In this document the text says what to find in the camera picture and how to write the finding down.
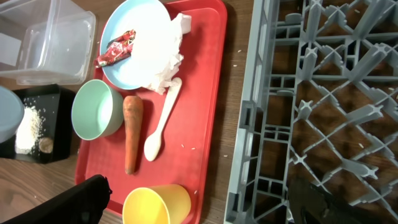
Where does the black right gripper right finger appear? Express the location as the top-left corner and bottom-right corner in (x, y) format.
(287, 177), (397, 223)

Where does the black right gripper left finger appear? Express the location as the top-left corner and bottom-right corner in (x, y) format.
(3, 174), (112, 224)

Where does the brown food scrap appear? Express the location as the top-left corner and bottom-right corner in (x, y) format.
(39, 137), (53, 154)

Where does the yellow plastic cup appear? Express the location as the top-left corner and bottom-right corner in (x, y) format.
(122, 184), (192, 224)

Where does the white plastic spoon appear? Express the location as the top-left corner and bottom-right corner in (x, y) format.
(144, 77), (182, 162)

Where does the white rice pile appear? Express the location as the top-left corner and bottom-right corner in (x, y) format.
(15, 103), (45, 154)

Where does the mint green bowl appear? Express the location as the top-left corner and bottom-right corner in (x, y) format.
(71, 79), (124, 141)

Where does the orange carrot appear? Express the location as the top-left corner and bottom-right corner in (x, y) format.
(123, 96), (144, 175)

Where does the light blue bowl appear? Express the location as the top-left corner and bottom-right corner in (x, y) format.
(0, 86), (24, 142)

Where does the red snack wrapper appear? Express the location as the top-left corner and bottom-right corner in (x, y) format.
(94, 29), (136, 68)

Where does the white napkin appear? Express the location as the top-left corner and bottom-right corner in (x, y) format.
(126, 13), (192, 95)

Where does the black waste tray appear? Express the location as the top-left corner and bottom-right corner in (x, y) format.
(1, 84), (75, 164)

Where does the grey dishwasher rack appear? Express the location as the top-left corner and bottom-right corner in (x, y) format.
(224, 0), (397, 223)

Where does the red plastic tray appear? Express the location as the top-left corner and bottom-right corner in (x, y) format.
(75, 0), (227, 223)

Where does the clear plastic bin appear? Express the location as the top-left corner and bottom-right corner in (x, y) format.
(1, 0), (96, 85)

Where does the light blue plate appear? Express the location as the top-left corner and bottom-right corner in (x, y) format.
(99, 0), (171, 90)

